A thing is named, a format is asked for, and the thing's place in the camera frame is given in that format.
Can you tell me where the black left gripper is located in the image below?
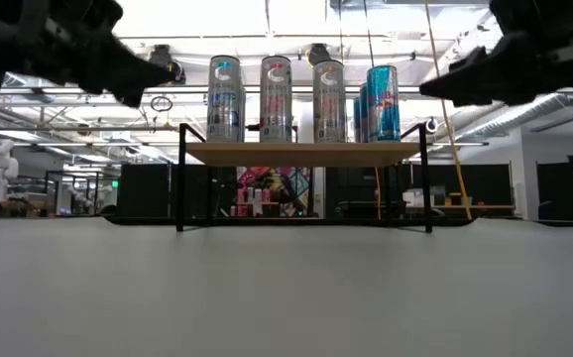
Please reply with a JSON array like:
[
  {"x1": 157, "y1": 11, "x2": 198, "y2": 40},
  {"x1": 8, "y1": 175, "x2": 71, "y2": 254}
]
[{"x1": 0, "y1": 14, "x2": 177, "y2": 109}]

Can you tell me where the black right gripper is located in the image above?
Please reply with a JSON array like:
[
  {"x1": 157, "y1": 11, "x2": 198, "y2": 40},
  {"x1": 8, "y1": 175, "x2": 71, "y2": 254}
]
[{"x1": 418, "y1": 19, "x2": 573, "y2": 108}]

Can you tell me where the black partition panel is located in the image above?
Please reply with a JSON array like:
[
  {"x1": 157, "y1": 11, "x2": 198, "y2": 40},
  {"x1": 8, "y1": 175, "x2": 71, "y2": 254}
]
[
  {"x1": 116, "y1": 163, "x2": 213, "y2": 218},
  {"x1": 536, "y1": 156, "x2": 573, "y2": 222},
  {"x1": 409, "y1": 163, "x2": 514, "y2": 219}
]

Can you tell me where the long wooden workbench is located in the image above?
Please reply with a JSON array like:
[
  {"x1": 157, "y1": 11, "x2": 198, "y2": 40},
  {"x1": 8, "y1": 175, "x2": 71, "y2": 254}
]
[{"x1": 404, "y1": 202, "x2": 516, "y2": 211}]

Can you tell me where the black background cabinet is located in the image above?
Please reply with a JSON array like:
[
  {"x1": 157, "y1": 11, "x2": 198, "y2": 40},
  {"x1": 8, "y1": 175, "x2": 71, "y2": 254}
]
[{"x1": 324, "y1": 166, "x2": 400, "y2": 220}]

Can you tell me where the round dark ceiling fixture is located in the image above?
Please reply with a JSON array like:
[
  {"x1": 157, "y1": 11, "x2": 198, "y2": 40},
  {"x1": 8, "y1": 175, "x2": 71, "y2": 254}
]
[{"x1": 306, "y1": 43, "x2": 333, "y2": 67}]

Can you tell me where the black hanging cable loop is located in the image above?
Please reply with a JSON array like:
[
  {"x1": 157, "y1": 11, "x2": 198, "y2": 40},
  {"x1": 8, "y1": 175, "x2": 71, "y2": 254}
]
[{"x1": 149, "y1": 94, "x2": 174, "y2": 114}]

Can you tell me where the black ceiling cable reel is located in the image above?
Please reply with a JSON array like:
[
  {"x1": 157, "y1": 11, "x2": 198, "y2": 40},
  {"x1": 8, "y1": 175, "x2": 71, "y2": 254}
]
[{"x1": 147, "y1": 44, "x2": 187, "y2": 85}]

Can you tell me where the yellow hanging cable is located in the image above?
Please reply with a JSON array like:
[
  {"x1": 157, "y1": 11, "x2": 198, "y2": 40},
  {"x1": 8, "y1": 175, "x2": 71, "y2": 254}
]
[{"x1": 422, "y1": 0, "x2": 474, "y2": 221}]

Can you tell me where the wooden shelf black frame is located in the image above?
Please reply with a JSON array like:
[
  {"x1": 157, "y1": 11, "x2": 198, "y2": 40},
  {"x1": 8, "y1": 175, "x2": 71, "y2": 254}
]
[{"x1": 175, "y1": 121, "x2": 434, "y2": 234}]

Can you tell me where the thin orange cable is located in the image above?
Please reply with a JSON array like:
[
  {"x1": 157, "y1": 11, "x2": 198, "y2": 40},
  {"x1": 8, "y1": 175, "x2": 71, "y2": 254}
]
[{"x1": 374, "y1": 167, "x2": 383, "y2": 220}]

